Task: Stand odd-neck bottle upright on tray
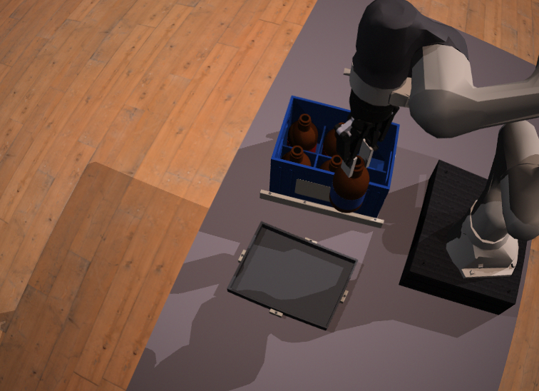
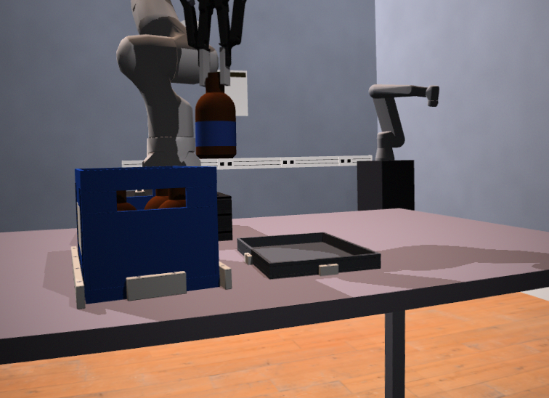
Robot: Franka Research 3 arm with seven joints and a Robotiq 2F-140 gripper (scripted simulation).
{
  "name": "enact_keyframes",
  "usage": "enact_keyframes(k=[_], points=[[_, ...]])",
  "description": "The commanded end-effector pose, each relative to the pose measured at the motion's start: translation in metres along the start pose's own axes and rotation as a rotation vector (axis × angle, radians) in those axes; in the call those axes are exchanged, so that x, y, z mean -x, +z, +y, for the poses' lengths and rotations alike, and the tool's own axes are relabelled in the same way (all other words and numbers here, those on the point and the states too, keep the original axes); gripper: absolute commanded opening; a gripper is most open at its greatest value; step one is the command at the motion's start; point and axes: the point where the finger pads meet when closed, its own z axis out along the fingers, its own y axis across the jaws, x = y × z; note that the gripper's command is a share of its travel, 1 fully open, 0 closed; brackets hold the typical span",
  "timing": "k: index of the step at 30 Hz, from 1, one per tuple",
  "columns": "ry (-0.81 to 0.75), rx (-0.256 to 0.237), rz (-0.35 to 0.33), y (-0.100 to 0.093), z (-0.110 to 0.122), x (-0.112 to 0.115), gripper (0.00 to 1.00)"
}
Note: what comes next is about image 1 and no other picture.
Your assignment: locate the dark blue crate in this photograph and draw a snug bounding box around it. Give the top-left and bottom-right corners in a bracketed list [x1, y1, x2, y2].
[269, 96, 396, 218]

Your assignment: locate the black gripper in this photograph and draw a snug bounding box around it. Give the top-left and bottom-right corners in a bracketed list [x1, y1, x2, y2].
[334, 90, 399, 178]

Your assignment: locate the brown bottle with blue label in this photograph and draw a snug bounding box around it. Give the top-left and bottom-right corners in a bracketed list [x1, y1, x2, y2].
[329, 156, 369, 213]

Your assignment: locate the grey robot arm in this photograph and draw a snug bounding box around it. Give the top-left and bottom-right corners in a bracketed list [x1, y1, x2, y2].
[344, 0, 539, 278]

